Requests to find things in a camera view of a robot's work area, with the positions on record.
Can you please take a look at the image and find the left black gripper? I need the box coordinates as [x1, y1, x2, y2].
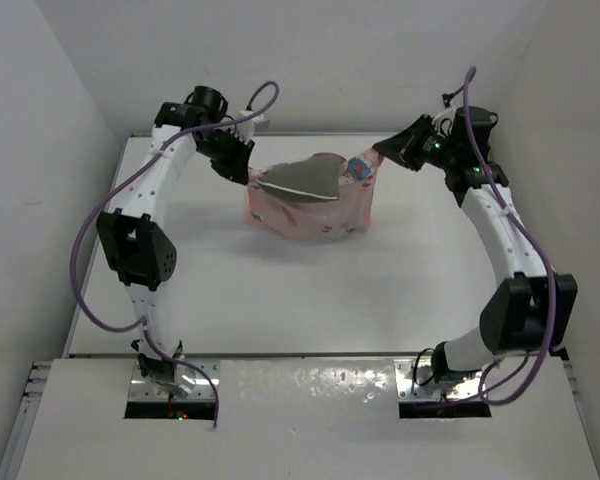
[194, 127, 251, 185]

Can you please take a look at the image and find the pink cartoon pillowcase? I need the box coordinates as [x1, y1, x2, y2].
[244, 149, 384, 241]

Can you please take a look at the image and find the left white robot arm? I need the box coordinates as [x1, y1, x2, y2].
[96, 86, 258, 389]

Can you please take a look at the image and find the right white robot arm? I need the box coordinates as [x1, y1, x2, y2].
[373, 106, 578, 382]

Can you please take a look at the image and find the white front cover board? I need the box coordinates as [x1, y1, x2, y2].
[19, 358, 597, 479]

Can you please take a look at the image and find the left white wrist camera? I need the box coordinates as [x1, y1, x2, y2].
[235, 110, 270, 142]

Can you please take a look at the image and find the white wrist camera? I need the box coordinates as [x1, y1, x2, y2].
[235, 110, 270, 142]
[432, 104, 456, 137]

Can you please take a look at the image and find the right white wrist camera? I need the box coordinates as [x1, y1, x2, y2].
[432, 104, 456, 137]

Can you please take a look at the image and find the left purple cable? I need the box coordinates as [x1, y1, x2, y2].
[69, 81, 281, 430]

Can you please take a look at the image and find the purple cable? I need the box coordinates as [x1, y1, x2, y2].
[69, 81, 281, 430]
[462, 66, 561, 405]

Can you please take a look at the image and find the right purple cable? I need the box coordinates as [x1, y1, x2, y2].
[462, 66, 561, 405]

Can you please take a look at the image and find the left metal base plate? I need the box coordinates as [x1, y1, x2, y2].
[127, 359, 220, 403]

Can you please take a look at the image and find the metal base plate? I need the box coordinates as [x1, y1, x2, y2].
[394, 357, 482, 403]
[127, 359, 220, 403]

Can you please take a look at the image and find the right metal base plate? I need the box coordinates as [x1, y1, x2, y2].
[394, 357, 482, 403]

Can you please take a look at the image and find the left aluminium frame rail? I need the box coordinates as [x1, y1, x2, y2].
[0, 361, 52, 480]

